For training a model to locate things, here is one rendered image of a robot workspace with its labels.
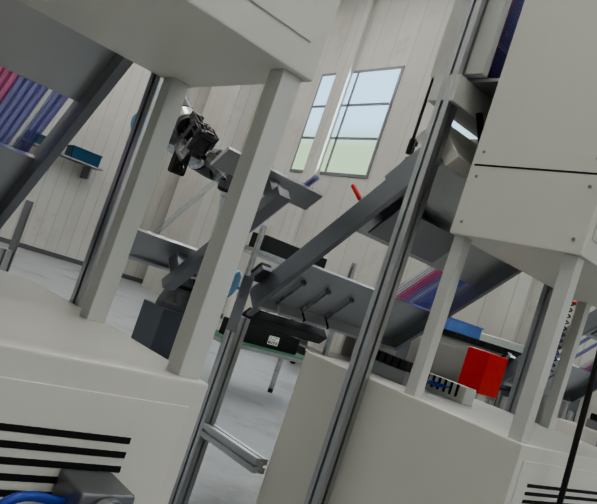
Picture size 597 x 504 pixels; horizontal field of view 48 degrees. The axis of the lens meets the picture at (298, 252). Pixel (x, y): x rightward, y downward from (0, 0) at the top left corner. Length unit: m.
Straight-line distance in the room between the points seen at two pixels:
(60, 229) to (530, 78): 11.49
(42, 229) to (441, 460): 11.46
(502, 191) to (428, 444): 0.57
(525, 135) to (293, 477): 0.99
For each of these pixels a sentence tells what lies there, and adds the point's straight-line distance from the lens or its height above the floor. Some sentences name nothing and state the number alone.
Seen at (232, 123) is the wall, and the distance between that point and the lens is 12.02.
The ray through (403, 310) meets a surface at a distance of 2.31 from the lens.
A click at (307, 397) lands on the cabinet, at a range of 1.74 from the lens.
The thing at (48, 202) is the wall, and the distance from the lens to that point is 12.57.
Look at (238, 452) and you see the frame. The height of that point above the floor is 0.30.
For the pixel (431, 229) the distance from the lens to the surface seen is 1.89.
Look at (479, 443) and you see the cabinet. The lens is 1.43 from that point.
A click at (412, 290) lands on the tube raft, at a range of 2.23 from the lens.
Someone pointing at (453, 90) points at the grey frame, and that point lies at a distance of 1.68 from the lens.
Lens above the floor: 0.75
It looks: 4 degrees up
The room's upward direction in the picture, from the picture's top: 19 degrees clockwise
